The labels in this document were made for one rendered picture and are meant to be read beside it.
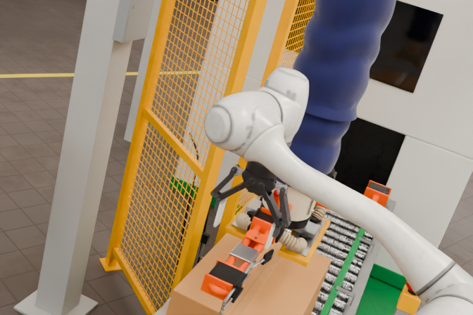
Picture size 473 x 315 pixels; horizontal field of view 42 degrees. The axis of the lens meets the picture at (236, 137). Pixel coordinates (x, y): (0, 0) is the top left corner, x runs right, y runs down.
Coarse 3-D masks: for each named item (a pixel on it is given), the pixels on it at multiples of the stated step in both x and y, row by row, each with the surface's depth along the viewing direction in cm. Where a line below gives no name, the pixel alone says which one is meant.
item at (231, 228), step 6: (252, 198) 221; (258, 198) 221; (246, 204) 216; (240, 210) 211; (246, 210) 211; (234, 222) 201; (228, 228) 198; (234, 228) 199; (240, 228) 199; (234, 234) 198; (240, 234) 197
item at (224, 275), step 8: (216, 264) 153; (224, 264) 154; (216, 272) 150; (224, 272) 151; (232, 272) 152; (240, 272) 153; (208, 280) 148; (216, 280) 148; (224, 280) 148; (232, 280) 149; (216, 296) 149
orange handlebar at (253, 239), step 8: (376, 200) 218; (248, 232) 174; (256, 232) 175; (248, 240) 171; (256, 240) 171; (264, 240) 172; (256, 248) 168; (232, 264) 159; (248, 264) 160; (208, 288) 148; (216, 288) 147; (224, 288) 147; (224, 296) 147
